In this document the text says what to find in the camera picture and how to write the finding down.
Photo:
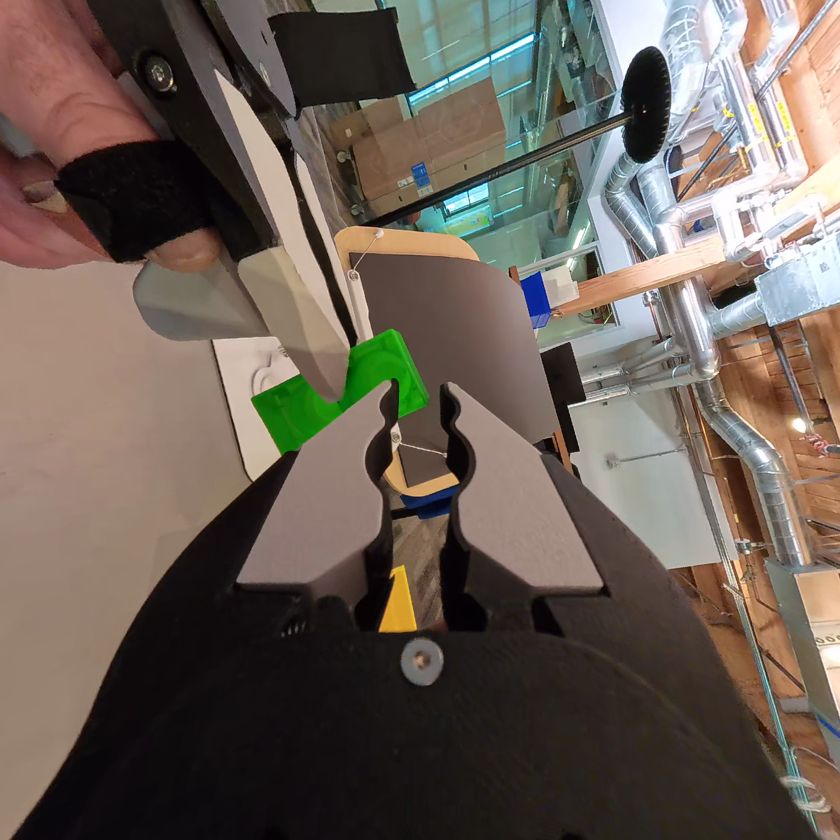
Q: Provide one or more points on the blue jacket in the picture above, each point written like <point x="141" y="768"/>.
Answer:
<point x="426" y="505"/>

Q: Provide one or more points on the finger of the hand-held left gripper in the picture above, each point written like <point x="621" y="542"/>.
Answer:
<point x="321" y="236"/>
<point x="295" y="295"/>

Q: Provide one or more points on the rectangular metal duct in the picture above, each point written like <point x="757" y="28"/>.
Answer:
<point x="800" y="285"/>

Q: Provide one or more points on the black pole with round disc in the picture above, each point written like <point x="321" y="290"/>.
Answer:
<point x="646" y="105"/>

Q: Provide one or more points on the wood-rimmed black board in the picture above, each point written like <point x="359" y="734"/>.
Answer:
<point x="446" y="315"/>

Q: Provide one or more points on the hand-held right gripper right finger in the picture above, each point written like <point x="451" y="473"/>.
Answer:
<point x="525" y="525"/>

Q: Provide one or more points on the silver pipe run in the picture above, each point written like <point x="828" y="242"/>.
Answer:
<point x="695" y="328"/>

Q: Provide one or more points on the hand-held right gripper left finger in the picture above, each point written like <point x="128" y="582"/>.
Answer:
<point x="315" y="518"/>

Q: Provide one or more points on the white board stand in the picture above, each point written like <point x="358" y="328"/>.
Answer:
<point x="233" y="380"/>

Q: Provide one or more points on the black fabric panel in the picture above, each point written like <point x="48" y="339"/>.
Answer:
<point x="341" y="59"/>

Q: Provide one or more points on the yellow plastic bin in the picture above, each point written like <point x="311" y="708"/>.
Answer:
<point x="397" y="604"/>

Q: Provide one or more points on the green plastic block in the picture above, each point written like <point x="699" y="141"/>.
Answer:
<point x="374" y="358"/>

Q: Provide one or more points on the large cardboard box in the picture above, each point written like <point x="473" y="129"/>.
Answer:
<point x="426" y="144"/>

